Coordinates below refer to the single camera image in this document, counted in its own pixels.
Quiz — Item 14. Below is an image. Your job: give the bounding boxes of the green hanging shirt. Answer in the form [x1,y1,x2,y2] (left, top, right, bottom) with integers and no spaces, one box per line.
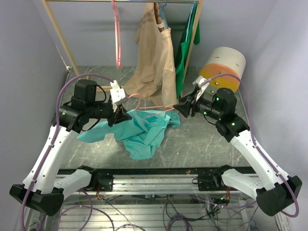
[175,3,198,98]

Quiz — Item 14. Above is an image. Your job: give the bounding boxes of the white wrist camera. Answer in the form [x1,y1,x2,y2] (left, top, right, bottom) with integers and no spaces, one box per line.
[110,80,128,106]
[192,76,209,101]

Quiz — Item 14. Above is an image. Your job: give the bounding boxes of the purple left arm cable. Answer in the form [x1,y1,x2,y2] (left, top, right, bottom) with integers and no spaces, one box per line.
[19,73,116,231]

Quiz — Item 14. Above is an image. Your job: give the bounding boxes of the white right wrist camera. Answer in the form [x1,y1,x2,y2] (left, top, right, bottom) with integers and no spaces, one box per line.
[192,76,209,101]

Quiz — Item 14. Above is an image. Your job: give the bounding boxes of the teal t shirt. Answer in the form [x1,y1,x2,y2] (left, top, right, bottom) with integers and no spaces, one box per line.
[77,110,181,160]

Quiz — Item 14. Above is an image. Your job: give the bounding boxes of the pink hanger on rack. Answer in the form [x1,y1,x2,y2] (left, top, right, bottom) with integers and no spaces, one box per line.
[111,0,121,69]

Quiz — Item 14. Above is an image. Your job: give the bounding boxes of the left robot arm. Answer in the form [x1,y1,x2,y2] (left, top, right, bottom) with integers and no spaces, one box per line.
[10,79,132,216]

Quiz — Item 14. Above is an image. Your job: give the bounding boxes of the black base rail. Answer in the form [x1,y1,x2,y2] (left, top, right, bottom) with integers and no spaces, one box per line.
[57,166,256,193]

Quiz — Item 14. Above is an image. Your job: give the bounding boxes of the beige hanging shirt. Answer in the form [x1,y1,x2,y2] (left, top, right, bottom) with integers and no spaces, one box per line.
[124,3,177,107]

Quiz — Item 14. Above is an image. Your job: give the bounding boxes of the pink wire hanger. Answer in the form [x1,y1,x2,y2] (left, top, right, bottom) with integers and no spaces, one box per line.
[128,93,174,118]

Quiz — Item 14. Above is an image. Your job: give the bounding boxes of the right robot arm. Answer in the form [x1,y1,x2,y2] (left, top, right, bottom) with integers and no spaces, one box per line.
[173,88,302,217]

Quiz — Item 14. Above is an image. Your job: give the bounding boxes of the blue hanger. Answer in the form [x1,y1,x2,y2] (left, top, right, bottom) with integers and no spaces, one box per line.
[158,0,169,29]

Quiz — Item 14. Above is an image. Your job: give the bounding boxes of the wooden clothes rack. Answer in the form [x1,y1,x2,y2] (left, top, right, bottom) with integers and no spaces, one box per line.
[41,0,204,98]

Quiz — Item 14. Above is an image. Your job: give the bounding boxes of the round drawer cabinet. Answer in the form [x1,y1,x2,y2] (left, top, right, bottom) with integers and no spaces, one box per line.
[199,47,246,95]

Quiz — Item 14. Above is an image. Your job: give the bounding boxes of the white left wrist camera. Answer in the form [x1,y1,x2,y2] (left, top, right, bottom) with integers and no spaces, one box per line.
[110,80,128,106]

